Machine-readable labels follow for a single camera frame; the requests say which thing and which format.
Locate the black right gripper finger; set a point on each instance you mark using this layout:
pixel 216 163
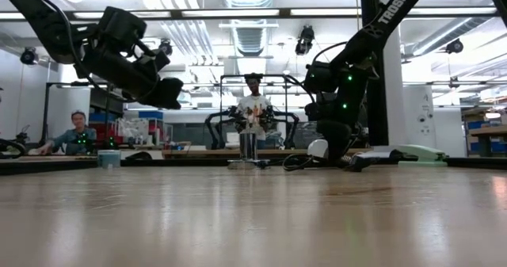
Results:
pixel 338 148

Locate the white lightbulb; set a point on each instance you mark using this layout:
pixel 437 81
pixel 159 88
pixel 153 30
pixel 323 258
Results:
pixel 317 148

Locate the chrome lamp base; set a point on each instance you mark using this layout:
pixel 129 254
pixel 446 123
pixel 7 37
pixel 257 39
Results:
pixel 248 146

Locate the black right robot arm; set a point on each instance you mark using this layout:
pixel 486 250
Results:
pixel 380 21

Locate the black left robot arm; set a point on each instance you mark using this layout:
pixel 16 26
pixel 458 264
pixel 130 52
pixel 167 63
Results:
pixel 35 9

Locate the black background robot arm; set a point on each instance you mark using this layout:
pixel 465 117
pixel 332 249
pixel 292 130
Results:
pixel 287 118
pixel 216 120

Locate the blue storage bin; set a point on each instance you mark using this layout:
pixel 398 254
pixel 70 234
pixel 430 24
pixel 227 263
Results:
pixel 150 115

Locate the white pillar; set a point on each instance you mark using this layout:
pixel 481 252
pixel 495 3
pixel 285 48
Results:
pixel 420 112

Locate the person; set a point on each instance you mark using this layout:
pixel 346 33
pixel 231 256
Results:
pixel 75 136
pixel 253 100

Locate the mint green stapler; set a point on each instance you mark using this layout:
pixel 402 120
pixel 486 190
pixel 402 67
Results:
pixel 421 153

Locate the small blue cup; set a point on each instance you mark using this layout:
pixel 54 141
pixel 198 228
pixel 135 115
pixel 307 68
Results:
pixel 109 159

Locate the long ceiling light bar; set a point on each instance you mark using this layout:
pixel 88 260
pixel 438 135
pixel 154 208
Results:
pixel 237 12

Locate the wooden background table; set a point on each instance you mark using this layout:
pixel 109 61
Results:
pixel 489 131

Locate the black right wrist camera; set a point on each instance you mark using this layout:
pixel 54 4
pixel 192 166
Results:
pixel 317 111

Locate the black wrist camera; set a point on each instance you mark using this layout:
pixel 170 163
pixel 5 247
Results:
pixel 120 25
pixel 317 111

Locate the black ceiling camera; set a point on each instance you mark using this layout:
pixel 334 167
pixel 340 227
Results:
pixel 305 41
pixel 454 46
pixel 165 47
pixel 29 56

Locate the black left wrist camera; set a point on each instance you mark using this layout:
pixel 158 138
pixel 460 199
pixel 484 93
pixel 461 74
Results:
pixel 120 25

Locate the black frame clamp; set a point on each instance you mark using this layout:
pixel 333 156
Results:
pixel 138 156
pixel 396 154

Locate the black background rig frame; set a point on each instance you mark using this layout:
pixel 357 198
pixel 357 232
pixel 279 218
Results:
pixel 46 112
pixel 229 76

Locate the black aluminium rig frame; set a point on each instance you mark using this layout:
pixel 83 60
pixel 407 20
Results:
pixel 47 166

